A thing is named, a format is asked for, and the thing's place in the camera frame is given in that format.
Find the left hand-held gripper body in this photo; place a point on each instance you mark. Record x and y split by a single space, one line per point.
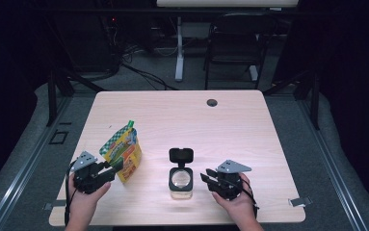
90 179

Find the grey tape strip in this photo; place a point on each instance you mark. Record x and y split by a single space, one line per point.
301 201
52 205

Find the person's left hand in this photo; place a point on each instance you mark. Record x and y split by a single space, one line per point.
85 205

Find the black metal stand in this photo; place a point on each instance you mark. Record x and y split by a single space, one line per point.
314 99
52 96

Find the black folding chair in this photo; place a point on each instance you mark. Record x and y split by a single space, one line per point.
236 41

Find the clear square jar black lid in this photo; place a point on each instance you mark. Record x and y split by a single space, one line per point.
180 179

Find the white desk foot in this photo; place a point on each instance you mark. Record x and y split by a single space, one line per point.
253 73

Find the white desk leg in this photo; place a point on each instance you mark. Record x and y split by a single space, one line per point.
179 48

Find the person's right hand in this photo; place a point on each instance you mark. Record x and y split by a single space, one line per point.
240 205

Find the yellow snack pouch green spout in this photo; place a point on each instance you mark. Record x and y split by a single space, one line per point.
122 154

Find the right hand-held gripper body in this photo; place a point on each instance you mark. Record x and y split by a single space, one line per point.
228 184

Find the aluminium floor rail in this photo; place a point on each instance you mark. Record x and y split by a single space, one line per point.
333 166
28 163

